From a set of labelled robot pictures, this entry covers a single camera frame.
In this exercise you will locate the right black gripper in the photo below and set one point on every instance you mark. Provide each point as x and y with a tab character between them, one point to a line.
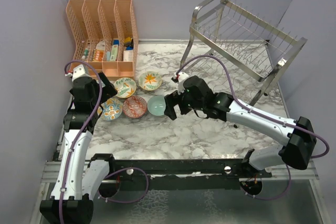
172	99

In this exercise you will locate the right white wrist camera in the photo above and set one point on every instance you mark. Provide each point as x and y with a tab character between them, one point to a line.
179	79

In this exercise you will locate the peach plastic desk organizer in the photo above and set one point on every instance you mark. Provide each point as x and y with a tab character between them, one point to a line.
94	21

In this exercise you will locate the white blue box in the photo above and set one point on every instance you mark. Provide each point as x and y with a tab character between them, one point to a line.
128	55

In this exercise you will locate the green white box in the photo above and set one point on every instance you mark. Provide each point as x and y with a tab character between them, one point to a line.
114	52

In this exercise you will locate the green leaf orange flower bowl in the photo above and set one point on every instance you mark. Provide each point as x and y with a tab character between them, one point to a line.
125	87

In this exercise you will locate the orange star flower bowl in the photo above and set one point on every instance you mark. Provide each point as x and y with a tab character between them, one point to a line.
150	80

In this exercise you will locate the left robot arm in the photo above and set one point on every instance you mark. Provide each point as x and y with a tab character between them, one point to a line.
71	200

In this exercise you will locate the blue orange floral bowl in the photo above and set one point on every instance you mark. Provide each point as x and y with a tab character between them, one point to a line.
110	110

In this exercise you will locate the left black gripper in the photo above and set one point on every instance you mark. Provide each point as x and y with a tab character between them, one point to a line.
108	89

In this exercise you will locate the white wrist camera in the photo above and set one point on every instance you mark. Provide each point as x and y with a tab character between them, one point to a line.
78	72
179	79

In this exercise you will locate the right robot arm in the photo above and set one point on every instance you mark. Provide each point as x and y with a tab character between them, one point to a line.
295	138

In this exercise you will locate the red patterned bowl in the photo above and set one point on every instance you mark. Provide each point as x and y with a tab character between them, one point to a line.
135	107

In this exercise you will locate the small bottle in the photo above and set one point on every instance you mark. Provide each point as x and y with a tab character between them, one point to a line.
85	54

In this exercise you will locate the teal bowl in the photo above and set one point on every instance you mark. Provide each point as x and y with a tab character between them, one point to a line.
156	105

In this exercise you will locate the steel dish rack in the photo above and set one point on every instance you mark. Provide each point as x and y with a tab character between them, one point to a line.
255	52

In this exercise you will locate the orange snack box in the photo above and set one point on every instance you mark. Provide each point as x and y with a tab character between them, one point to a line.
98	55

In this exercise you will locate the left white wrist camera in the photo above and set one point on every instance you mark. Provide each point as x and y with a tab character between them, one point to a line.
78	72

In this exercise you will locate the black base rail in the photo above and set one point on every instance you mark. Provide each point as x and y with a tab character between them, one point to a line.
176	174

